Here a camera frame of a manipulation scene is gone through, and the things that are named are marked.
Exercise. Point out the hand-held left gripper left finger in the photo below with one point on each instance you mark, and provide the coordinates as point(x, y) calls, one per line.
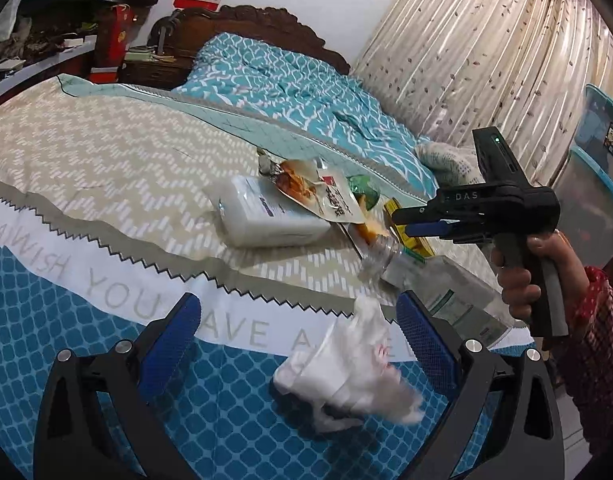
point(172, 337)

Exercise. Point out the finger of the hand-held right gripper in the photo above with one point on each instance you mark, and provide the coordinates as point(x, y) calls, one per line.
point(414, 214)
point(426, 230)

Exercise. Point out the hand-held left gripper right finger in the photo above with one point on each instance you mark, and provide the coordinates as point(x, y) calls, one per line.
point(420, 335)

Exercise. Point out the green foil snack bag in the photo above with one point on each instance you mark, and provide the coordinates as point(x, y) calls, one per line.
point(364, 190)

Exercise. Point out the white plastic bag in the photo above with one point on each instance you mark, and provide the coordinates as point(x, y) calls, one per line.
point(346, 365)

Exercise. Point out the person's right forearm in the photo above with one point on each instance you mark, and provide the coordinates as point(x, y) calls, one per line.
point(599, 345)

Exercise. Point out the person's right hand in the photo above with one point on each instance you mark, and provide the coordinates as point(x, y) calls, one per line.
point(569, 275)

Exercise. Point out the yellow cardboard box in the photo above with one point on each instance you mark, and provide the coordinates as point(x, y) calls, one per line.
point(411, 245)

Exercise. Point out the orange snack wrapper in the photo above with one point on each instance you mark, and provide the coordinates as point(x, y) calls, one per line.
point(369, 231)

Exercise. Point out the clear plastic bottle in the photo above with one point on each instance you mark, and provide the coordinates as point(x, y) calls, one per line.
point(386, 257)

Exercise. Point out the newspaper print pillow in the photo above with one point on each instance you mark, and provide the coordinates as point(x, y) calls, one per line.
point(449, 167)

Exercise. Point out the white and orange snack packet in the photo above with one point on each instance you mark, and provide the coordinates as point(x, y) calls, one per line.
point(321, 195)

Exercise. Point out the clear storage bin with label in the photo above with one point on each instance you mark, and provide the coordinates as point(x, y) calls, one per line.
point(604, 125)

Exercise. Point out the white plastic bottle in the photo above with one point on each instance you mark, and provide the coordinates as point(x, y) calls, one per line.
point(266, 215)

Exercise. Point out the crumpled silver wrapper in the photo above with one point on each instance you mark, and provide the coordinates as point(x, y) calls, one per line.
point(267, 165)

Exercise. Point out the beige patterned curtain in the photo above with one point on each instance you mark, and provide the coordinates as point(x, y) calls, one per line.
point(476, 50)

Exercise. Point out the teal patterned blanket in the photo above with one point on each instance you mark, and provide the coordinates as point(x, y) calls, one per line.
point(296, 85)

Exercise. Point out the printed zigzag bedsheet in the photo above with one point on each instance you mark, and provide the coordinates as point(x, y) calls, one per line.
point(111, 160)

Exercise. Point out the carved wooden headboard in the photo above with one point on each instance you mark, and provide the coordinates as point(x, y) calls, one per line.
point(246, 22)

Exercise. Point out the red gift box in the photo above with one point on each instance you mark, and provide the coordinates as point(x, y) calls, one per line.
point(114, 40)

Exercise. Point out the cluttered wall shelves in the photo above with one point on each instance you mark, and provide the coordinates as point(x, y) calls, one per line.
point(46, 25)

